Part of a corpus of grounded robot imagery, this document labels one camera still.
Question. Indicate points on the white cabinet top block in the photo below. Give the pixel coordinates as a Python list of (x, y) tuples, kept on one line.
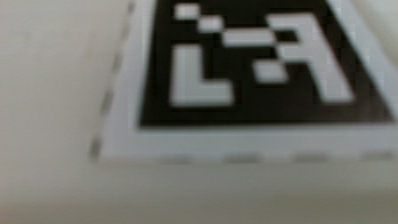
[(63, 190)]

